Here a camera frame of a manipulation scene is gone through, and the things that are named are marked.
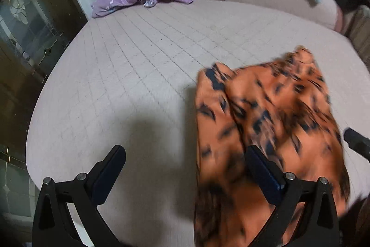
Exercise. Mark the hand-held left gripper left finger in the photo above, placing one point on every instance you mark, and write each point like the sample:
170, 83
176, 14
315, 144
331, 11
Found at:
111, 166

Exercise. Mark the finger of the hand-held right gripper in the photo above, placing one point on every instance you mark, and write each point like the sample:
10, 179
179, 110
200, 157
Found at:
358, 142

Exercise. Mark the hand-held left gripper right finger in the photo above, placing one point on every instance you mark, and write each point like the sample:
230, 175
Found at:
261, 169

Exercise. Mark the orange black floral top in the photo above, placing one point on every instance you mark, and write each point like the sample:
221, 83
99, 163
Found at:
260, 108

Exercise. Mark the striped floral cushion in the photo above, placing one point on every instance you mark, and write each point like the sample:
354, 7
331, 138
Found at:
362, 33

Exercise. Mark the dark wooden glass door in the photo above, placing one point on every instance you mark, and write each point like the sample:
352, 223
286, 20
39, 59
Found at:
29, 33

